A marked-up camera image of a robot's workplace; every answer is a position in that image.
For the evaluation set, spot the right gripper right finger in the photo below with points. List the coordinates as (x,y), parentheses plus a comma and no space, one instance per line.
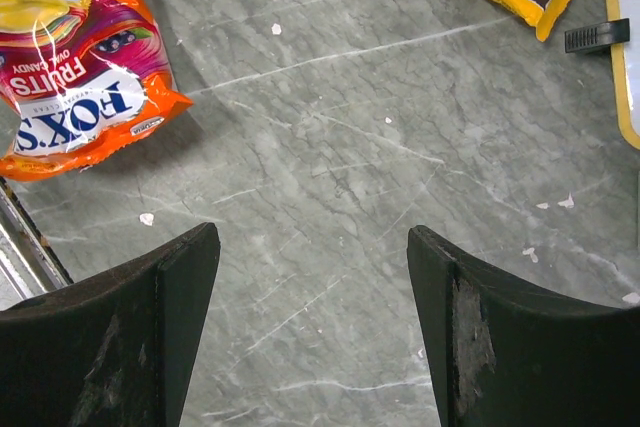
(503,351)

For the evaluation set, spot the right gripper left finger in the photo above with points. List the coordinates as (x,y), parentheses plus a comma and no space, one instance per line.
(116,349)

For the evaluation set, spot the orange Fox's fruits bag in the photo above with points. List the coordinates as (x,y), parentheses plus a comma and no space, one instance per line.
(85,77)

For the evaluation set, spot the small whiteboard with writing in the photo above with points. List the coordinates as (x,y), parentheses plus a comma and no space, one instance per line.
(619,34)

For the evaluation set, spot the aluminium rail frame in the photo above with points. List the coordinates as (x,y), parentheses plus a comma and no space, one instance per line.
(29,266)

